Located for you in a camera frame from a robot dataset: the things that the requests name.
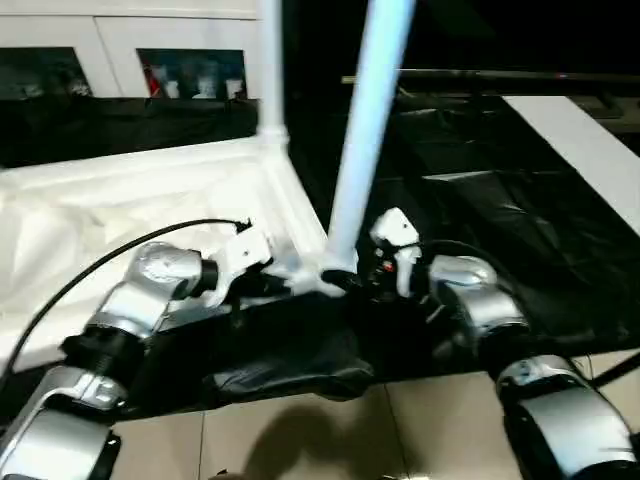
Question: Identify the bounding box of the black case with yellow label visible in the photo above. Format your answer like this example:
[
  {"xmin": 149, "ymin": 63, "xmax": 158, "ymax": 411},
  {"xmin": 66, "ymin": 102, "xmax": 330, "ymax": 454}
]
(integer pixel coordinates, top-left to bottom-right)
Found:
[{"xmin": 262, "ymin": 0, "xmax": 401, "ymax": 101}]

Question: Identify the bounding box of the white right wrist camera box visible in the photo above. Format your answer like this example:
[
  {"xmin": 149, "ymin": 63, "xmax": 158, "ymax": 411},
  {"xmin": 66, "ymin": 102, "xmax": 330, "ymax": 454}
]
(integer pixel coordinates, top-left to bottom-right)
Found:
[{"xmin": 368, "ymin": 206, "xmax": 422, "ymax": 300}]

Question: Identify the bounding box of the black metal table strut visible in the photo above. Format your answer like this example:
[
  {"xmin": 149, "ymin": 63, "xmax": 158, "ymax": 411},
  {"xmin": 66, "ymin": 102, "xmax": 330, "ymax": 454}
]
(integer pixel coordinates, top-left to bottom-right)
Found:
[{"xmin": 591, "ymin": 353, "xmax": 640, "ymax": 387}]

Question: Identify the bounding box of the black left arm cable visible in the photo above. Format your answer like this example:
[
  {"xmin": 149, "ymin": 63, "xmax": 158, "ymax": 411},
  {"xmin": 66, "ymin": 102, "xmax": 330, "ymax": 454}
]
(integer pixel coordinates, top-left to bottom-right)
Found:
[{"xmin": 0, "ymin": 217, "xmax": 255, "ymax": 382}]

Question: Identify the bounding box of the white plastic table leg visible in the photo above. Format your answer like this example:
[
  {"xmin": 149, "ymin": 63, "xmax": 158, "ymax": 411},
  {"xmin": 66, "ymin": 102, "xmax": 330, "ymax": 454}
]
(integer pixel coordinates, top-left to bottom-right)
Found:
[
  {"xmin": 326, "ymin": 0, "xmax": 420, "ymax": 275},
  {"xmin": 256, "ymin": 0, "xmax": 292, "ymax": 147}
]

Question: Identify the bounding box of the black work mat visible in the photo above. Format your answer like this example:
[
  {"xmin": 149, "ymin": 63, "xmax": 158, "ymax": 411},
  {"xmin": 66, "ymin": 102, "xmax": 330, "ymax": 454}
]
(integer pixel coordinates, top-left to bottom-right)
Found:
[{"xmin": 0, "ymin": 82, "xmax": 640, "ymax": 416}]

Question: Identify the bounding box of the black metal rod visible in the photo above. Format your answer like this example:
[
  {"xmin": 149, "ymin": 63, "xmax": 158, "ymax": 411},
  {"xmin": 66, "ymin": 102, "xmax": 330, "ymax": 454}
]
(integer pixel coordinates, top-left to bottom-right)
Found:
[{"xmin": 341, "ymin": 68, "xmax": 640, "ymax": 85}]

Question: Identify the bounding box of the white plastic table top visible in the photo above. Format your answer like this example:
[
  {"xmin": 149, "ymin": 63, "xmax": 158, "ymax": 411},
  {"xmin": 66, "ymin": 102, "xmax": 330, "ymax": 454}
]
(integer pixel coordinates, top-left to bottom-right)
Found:
[{"xmin": 0, "ymin": 133, "xmax": 352, "ymax": 372}]

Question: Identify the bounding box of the white flat board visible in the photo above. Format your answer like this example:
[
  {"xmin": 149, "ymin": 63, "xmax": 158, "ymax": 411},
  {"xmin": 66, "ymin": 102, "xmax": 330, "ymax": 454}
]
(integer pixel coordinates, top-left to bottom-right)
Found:
[{"xmin": 501, "ymin": 93, "xmax": 640, "ymax": 237}]

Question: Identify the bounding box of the white cabinet with glass doors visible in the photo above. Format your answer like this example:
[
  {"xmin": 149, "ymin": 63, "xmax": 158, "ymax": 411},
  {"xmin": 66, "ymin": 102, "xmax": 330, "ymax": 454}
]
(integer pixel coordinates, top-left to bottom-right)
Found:
[{"xmin": 0, "ymin": 0, "xmax": 265, "ymax": 102}]

